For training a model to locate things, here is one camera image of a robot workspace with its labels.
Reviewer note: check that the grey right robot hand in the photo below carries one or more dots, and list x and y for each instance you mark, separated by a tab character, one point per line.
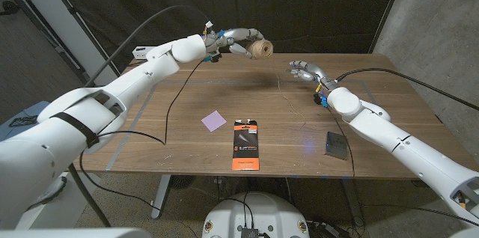
314	73

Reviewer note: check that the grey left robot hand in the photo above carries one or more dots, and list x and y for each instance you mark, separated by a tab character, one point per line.
235	36

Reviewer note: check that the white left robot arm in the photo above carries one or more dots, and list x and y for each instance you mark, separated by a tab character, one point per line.
142	77

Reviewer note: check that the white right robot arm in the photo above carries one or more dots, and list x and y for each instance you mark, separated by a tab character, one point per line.
411	152

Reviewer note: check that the purple sticky note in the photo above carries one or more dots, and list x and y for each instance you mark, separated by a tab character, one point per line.
213	121

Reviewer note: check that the orange black retail package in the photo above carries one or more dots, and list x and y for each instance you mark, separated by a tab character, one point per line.
245	144

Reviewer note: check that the black backdrop curtain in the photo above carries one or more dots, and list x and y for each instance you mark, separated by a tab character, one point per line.
299	6

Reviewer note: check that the small black box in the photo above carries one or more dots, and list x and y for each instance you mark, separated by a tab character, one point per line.
336	145

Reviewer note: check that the white power strip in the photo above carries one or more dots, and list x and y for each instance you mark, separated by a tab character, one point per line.
141	52

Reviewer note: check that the grey table leg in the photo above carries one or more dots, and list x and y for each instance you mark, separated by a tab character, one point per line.
161	197
352	200

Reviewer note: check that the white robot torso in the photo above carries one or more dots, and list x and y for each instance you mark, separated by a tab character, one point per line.
258	212

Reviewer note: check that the floor power strip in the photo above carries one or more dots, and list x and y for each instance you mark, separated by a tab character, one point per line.
325	228

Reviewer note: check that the small black patterned item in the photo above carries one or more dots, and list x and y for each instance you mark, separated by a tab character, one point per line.
23	121

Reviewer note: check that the blue bag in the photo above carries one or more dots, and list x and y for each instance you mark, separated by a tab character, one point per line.
5	133

